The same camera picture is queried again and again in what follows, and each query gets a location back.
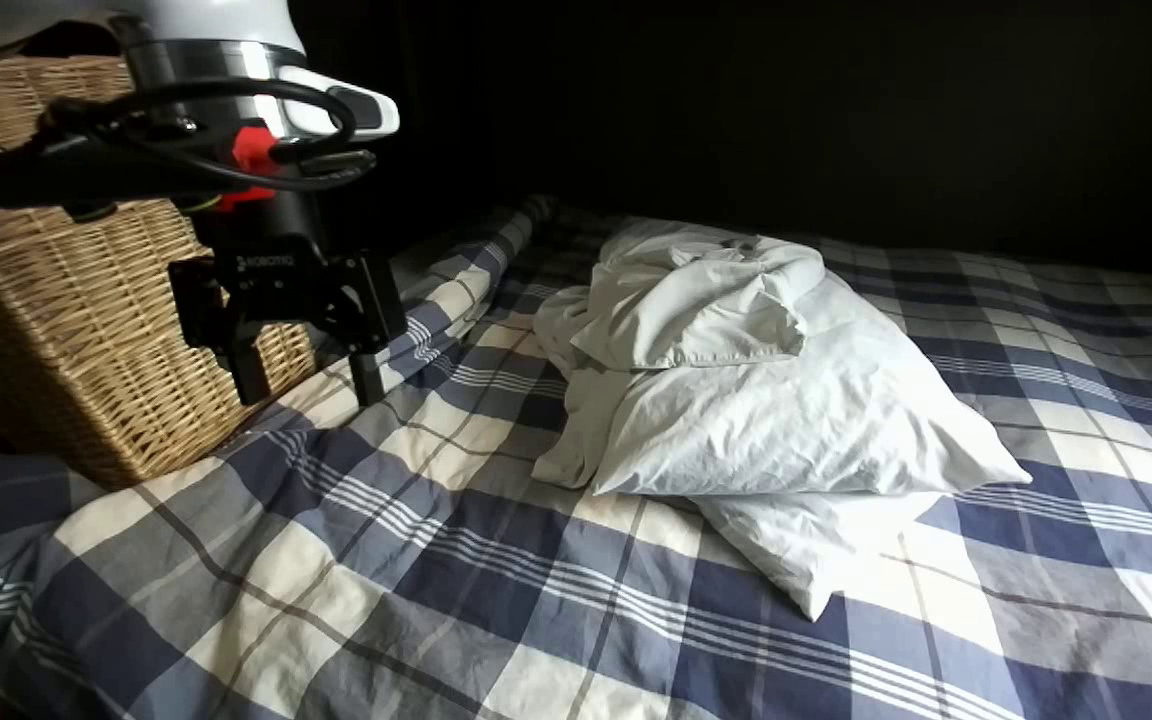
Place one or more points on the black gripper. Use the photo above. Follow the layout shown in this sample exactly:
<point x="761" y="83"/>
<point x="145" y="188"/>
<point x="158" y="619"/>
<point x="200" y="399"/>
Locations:
<point x="274" y="261"/>

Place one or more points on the white cloth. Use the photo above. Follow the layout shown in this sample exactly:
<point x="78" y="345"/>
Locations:
<point x="665" y="300"/>

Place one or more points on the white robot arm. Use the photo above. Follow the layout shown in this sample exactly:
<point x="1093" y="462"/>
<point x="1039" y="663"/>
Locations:
<point x="176" y="43"/>

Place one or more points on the blue plaid bed cover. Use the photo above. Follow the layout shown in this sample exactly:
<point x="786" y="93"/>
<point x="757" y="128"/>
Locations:
<point x="398" y="562"/>

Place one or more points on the woven wicker basket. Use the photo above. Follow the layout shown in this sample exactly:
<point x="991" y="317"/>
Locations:
<point x="91" y="348"/>

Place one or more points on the white upper pillow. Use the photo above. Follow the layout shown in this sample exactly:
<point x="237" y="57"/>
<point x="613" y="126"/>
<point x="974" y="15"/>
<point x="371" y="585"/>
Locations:
<point x="852" y="414"/>

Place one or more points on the white pillow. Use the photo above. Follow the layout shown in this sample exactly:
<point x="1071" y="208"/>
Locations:
<point x="852" y="414"/>
<point x="813" y="545"/>

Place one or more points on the white lower pillow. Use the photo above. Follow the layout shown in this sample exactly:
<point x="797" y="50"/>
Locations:
<point x="813" y="545"/>

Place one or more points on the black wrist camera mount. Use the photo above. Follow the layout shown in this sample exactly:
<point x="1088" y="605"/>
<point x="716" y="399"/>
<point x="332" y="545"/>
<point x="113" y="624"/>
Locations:
<point x="199" y="142"/>

